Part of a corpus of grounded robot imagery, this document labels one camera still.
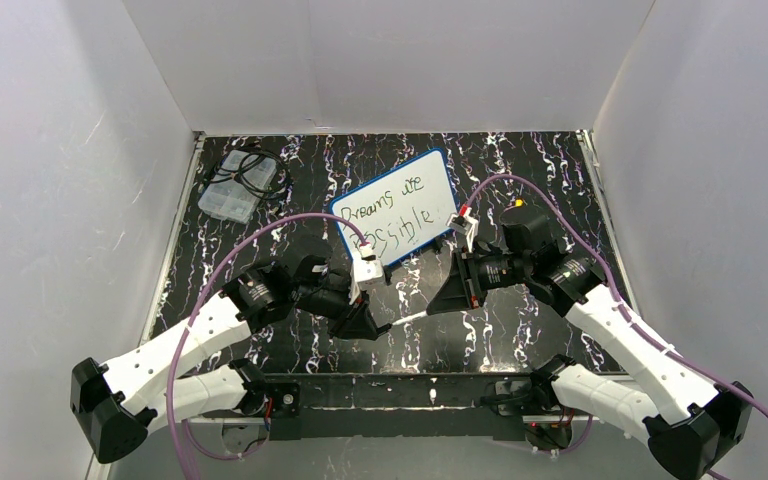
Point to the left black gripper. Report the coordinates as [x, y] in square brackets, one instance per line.
[352, 308]

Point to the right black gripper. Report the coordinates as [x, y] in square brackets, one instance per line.
[464, 281]

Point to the blue framed whiteboard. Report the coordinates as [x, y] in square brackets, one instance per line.
[402, 210]

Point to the black white marker pen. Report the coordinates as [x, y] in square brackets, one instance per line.
[409, 319]

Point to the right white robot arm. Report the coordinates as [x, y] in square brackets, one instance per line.
[687, 422]

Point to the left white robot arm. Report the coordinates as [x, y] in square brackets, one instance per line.
[118, 403]

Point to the clear plastic organizer box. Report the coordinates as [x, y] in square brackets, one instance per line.
[238, 185]

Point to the whiteboard wire stand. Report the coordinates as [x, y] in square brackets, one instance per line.
[434, 246]

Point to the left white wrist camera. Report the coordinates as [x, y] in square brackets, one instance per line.
[366, 269]

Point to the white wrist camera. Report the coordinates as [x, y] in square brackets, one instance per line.
[465, 225]
[366, 269]

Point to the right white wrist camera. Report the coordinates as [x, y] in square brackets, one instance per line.
[465, 225]

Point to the aluminium front rail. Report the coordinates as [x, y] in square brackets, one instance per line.
[97, 470]

